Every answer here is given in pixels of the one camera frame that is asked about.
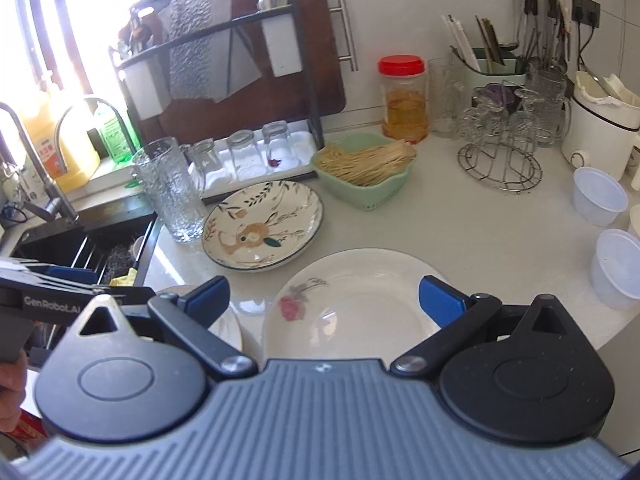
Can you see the white leaf pattern bowl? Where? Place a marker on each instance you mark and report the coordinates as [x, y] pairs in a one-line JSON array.
[[227, 327]]

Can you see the white rose pattern plate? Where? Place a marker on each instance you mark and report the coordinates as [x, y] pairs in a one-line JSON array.
[[358, 304]]

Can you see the yellow detergent bottle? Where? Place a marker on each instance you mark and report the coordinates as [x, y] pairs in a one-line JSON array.
[[59, 131]]

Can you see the person's left hand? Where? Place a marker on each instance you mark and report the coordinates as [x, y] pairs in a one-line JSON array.
[[13, 378]]

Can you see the white electric cooking pot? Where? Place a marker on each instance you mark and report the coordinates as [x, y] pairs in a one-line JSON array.
[[603, 129]]

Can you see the green detergent bottle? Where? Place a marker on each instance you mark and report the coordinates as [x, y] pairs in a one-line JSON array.
[[116, 133]]

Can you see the black kitchen sink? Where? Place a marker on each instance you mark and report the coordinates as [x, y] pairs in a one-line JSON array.
[[109, 239]]

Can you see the rabbit pattern plate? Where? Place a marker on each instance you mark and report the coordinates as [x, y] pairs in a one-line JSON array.
[[263, 226]]

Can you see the black dish rack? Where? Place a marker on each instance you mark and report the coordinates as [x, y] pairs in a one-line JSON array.
[[200, 40]]

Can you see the white plastic bowl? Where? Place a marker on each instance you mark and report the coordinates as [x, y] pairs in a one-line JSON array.
[[614, 273], [597, 197]]

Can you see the green basket of noodles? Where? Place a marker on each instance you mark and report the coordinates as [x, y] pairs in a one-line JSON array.
[[363, 169]]

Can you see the textured glass pitcher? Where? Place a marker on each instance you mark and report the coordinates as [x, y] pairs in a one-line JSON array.
[[553, 111]]

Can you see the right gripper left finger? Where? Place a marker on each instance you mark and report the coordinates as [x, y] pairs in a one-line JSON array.
[[186, 318]]

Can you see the tall textured drinking glass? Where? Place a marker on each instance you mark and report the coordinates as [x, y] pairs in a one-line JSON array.
[[162, 169]]

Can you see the black wall power strip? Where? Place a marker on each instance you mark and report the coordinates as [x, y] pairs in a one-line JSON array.
[[587, 12]]

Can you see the white tray with glasses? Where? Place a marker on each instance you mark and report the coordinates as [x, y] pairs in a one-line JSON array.
[[221, 167]]

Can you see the red lid oil jar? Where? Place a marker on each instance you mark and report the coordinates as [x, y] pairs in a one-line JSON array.
[[403, 83]]

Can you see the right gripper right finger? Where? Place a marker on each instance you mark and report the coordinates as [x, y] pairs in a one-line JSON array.
[[461, 320]]

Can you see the dark wooden cutting board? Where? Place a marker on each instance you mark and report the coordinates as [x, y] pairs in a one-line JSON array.
[[300, 75]]

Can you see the wire cup drying rack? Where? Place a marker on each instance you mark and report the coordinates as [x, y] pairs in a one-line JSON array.
[[501, 131]]

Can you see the green utensil holder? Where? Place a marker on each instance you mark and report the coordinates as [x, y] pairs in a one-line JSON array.
[[487, 71]]

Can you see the steel kitchen faucet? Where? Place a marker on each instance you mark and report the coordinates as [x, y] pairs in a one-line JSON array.
[[58, 203]]

